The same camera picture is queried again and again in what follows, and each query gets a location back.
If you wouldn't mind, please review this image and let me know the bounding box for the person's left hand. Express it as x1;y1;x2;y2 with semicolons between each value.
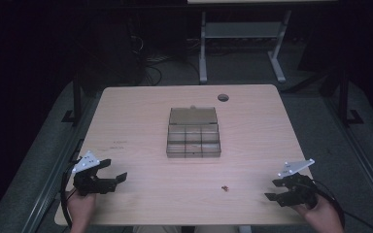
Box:
66;189;97;227

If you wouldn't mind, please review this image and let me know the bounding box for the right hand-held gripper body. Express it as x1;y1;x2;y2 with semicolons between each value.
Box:
276;158;319;209

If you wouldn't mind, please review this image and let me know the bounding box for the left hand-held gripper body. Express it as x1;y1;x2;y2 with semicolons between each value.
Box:
71;150;118;197

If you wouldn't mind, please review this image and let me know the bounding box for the person's right hand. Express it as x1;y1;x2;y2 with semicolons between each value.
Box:
292;193;346;228

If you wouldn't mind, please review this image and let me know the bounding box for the white metal table frame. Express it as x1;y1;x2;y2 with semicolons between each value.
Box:
197;9;292;85

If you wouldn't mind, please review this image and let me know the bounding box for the grey metal floor rail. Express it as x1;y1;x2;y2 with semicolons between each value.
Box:
323;95;373;224
18;93;103;233

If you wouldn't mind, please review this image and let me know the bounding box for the black metal stand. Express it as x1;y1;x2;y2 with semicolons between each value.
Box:
336;62;365;128
60;69;85;127

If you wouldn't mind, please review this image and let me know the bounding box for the tangle of floor cables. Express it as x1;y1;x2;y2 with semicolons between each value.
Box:
129;33;202;86

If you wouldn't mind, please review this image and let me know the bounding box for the right hand-held gripper black cable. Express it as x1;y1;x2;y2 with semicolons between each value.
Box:
312;179;373;233

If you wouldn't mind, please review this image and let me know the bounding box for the hand-held gripper black cable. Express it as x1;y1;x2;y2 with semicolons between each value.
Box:
312;179;373;233
59;160;80;229

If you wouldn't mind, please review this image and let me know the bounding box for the clear plastic compartment box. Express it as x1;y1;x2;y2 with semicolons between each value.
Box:
165;104;222;159

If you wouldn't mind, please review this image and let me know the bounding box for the left hand-held gripper black cable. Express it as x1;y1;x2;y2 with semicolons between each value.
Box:
59;160;80;229

